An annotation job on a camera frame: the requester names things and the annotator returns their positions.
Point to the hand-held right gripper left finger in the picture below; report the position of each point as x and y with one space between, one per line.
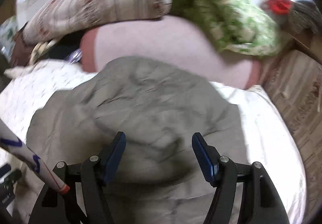
114 156

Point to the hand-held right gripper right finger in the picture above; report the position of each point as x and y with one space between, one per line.
205 158

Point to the olive grey puffer jacket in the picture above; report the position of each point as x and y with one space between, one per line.
151 100

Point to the white printed tube orange tip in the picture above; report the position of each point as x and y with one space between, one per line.
32 156

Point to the white leaf print duvet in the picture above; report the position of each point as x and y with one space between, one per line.
264 126

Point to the beige striped floral sheet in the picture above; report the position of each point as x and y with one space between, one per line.
296 113

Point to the purple plastic packet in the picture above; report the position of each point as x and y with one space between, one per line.
75 56

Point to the dark clothing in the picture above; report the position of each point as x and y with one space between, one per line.
63 48

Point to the pink bolster pillow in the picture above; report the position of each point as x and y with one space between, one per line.
163 42

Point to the brown cloth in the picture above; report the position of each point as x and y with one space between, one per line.
21 50

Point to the green patterned blanket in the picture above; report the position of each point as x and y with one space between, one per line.
226 17

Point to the light floral printed cloth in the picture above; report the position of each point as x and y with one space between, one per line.
7 35

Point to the striped floral beige quilt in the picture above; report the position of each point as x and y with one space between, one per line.
100 0

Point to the red plastic object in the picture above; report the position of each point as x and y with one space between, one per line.
278 4

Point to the grey fuzzy object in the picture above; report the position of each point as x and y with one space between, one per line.
304 16

